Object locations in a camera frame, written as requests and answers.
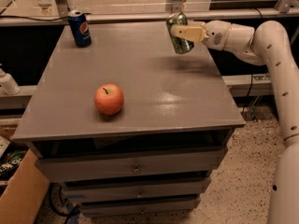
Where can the white cylinder on left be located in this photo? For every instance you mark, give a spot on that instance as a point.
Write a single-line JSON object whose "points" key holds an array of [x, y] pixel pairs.
{"points": [[8, 83]]}

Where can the top grey drawer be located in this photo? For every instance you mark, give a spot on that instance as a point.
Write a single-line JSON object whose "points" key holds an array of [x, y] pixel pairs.
{"points": [[182, 160]]}

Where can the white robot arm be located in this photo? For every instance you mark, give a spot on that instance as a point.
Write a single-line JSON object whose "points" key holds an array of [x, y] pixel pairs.
{"points": [[266, 45]]}

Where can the green snack package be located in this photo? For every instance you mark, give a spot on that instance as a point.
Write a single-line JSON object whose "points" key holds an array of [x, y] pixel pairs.
{"points": [[10, 165]]}

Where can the metal frame rail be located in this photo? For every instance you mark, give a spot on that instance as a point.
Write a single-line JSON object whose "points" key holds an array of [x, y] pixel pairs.
{"points": [[222, 14]]}

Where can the red apple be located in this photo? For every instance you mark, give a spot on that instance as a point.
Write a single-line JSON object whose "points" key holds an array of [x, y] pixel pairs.
{"points": [[109, 99]]}

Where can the cardboard box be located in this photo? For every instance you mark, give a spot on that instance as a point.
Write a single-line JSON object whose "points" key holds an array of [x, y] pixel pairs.
{"points": [[21, 199]]}

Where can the grey drawer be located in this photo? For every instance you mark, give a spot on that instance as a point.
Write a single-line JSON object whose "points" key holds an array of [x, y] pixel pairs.
{"points": [[137, 190], [140, 206], [182, 160]]}

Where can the middle grey drawer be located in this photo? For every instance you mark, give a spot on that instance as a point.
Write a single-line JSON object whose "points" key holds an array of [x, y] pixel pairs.
{"points": [[137, 190]]}

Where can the green soda can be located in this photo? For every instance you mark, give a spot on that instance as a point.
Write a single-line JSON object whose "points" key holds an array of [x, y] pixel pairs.
{"points": [[181, 46]]}

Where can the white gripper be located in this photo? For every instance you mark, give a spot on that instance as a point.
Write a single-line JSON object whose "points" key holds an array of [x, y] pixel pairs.
{"points": [[217, 34]]}

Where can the bottom grey drawer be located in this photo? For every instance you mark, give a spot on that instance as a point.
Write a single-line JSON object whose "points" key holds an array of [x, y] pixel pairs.
{"points": [[140, 206]]}

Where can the grey drawer cabinet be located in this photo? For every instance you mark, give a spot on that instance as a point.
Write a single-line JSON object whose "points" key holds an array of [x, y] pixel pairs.
{"points": [[170, 101]]}

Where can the blue Pepsi can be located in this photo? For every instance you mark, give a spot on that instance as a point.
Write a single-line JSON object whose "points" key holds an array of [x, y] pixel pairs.
{"points": [[79, 28]]}

